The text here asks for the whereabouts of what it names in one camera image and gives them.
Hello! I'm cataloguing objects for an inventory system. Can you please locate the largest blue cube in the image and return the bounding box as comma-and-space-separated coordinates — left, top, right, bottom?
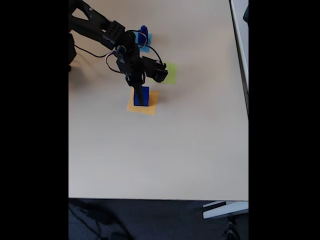
133, 85, 150, 107

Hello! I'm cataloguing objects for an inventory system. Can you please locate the medium blue cube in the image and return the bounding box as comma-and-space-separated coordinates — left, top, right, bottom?
136, 32, 149, 48

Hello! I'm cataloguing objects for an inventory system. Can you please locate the orange paper square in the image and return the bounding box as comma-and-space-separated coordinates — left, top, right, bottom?
126, 87, 160, 116

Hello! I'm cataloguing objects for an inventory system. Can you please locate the blue paper square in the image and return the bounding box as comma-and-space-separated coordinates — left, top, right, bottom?
132, 31, 153, 53

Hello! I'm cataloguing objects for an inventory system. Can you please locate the green paper square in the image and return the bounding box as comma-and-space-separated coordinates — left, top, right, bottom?
149, 62, 178, 85

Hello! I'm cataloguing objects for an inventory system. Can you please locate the white table foot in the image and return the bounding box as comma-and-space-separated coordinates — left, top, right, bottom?
202, 200, 249, 220

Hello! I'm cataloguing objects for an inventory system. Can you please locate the black camera box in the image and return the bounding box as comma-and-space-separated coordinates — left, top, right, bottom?
142, 56, 169, 83

